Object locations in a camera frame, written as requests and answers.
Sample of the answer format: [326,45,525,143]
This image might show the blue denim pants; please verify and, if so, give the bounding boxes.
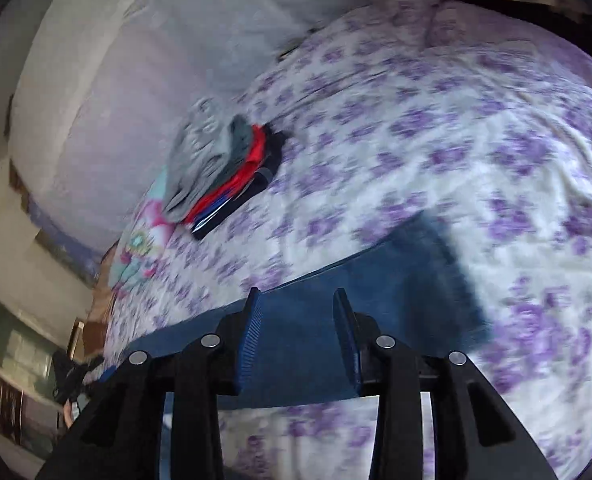
[96,210,492,411]

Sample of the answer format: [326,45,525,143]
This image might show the white textured bed cover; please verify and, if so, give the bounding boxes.
[6,0,377,261]

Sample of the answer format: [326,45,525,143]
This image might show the wooden headboard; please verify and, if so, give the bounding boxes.
[8,160,32,211]

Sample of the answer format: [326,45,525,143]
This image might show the dark green folded garment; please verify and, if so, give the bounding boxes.
[228,115,255,171]

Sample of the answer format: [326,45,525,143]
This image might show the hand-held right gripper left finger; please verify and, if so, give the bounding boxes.
[35,287,267,480]

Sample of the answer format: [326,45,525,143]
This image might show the purple floral bedspread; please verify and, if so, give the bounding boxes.
[98,0,592,480]

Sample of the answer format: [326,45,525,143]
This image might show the blue wall cloth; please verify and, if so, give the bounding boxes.
[26,195,102,286]

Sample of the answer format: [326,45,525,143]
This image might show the lilac floral pillow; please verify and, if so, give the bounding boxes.
[371,0,467,46]

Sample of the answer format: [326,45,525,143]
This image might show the window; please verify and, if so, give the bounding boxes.
[0,285,62,406]

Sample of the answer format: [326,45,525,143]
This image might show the golden frame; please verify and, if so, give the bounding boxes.
[67,319,88,362]

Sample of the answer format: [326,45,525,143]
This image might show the colourful floral pillow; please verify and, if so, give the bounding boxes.
[108,167,177,301]

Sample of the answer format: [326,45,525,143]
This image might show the red folded garment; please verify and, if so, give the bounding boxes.
[183,125,269,226]

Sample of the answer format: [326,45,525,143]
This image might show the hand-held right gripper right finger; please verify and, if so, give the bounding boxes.
[332,288,559,480]

